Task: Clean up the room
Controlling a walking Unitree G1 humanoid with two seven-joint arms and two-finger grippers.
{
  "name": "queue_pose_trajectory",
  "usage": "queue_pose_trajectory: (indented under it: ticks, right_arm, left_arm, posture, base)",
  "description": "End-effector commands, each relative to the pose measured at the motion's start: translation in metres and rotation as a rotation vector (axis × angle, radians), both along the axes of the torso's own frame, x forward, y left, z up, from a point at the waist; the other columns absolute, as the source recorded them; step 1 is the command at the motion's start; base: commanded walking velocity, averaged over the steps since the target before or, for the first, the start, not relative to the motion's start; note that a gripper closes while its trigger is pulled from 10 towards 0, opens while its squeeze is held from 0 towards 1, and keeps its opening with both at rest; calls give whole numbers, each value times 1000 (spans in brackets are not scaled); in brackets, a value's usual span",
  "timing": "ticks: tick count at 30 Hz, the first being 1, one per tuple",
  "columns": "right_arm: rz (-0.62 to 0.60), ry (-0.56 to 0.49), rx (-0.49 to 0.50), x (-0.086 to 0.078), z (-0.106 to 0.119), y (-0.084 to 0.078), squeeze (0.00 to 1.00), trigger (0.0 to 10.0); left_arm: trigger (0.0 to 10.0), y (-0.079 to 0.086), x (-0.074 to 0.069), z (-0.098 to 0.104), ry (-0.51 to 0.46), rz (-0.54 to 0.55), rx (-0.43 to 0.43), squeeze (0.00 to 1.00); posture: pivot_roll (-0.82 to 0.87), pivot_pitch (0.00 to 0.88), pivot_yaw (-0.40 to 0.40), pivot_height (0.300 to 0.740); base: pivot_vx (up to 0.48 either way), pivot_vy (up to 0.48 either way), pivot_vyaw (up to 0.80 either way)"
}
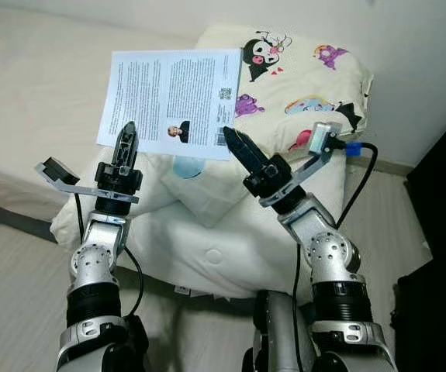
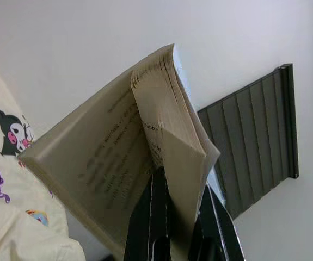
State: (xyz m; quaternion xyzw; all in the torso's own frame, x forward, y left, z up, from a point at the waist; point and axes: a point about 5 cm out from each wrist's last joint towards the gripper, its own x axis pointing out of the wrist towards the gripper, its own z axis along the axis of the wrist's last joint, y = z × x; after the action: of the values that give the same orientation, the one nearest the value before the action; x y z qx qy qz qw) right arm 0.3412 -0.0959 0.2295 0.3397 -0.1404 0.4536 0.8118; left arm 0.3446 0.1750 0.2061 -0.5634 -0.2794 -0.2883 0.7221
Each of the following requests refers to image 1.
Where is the white printed booklet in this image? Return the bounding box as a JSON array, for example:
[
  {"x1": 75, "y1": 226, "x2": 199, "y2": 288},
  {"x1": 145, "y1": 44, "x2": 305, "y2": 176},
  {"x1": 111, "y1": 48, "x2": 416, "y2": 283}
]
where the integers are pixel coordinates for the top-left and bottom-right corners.
[{"x1": 96, "y1": 49, "x2": 243, "y2": 161}]

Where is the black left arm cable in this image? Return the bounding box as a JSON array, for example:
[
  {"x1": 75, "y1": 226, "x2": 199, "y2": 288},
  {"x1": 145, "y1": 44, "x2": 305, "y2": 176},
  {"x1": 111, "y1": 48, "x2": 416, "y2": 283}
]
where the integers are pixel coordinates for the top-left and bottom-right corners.
[{"x1": 74, "y1": 194, "x2": 144, "y2": 319}]

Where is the cream cartoon print quilt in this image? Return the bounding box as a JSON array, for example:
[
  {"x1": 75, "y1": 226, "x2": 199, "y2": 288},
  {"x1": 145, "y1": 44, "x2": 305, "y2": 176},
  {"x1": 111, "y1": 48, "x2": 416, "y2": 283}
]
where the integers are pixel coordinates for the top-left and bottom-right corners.
[{"x1": 141, "y1": 22, "x2": 375, "y2": 229}]

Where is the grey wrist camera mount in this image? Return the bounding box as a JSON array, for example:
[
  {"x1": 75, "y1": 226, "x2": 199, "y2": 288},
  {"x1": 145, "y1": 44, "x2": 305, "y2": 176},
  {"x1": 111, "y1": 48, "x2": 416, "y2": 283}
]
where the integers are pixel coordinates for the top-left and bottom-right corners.
[
  {"x1": 258, "y1": 122, "x2": 346, "y2": 208},
  {"x1": 36, "y1": 157, "x2": 142, "y2": 205}
]

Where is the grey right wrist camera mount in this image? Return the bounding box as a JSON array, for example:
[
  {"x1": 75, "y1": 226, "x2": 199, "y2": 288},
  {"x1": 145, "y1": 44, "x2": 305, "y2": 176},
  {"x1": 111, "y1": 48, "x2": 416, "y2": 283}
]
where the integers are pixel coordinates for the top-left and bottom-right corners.
[{"x1": 258, "y1": 122, "x2": 346, "y2": 208}]

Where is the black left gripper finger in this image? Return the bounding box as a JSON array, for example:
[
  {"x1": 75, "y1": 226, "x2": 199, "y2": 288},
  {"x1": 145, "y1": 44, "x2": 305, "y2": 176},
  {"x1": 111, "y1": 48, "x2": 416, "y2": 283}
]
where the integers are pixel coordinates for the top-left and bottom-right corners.
[{"x1": 112, "y1": 121, "x2": 140, "y2": 167}]

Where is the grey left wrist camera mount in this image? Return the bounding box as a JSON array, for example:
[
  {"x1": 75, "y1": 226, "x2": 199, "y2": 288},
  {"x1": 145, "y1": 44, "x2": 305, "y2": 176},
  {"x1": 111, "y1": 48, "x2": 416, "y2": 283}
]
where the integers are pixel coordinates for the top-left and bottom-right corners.
[{"x1": 36, "y1": 157, "x2": 142, "y2": 205}]

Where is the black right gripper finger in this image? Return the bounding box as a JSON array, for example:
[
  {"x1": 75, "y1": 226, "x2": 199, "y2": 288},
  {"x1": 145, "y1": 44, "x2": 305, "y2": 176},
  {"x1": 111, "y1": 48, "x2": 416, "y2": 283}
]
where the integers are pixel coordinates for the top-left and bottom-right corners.
[{"x1": 221, "y1": 128, "x2": 271, "y2": 177}]

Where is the cream bed sheet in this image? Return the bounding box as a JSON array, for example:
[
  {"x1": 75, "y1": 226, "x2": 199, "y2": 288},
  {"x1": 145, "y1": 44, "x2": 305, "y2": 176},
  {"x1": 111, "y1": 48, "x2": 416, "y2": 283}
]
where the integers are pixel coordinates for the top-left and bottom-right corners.
[{"x1": 0, "y1": 4, "x2": 208, "y2": 226}]

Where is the silver robot leg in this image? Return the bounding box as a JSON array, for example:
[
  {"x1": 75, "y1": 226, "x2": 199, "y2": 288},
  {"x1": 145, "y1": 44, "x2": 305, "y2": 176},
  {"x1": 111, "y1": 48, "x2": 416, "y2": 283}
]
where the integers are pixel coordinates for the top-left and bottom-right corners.
[{"x1": 242, "y1": 289, "x2": 316, "y2": 372}]

